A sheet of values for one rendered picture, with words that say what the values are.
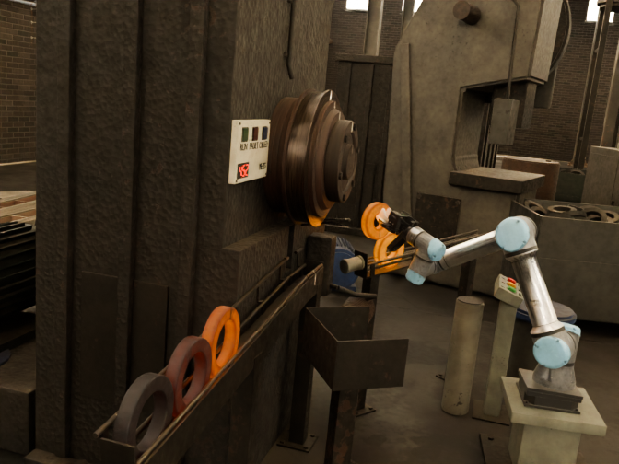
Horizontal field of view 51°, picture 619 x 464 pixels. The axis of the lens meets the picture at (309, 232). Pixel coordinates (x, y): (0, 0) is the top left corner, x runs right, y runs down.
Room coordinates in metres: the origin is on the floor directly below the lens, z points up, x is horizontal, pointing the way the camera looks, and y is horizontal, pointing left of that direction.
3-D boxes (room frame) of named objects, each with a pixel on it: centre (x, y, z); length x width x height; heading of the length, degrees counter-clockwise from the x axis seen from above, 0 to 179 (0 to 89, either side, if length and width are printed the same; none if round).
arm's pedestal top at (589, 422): (2.24, -0.95, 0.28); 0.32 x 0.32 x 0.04; 82
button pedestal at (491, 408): (2.70, -0.89, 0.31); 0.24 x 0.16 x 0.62; 164
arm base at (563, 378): (2.25, -0.95, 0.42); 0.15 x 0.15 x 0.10
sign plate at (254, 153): (1.94, 0.20, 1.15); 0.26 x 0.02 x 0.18; 164
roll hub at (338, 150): (2.21, -0.09, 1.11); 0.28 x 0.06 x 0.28; 164
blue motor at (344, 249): (4.52, -0.21, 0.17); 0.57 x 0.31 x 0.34; 4
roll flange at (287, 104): (2.26, 0.08, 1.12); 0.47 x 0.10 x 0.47; 164
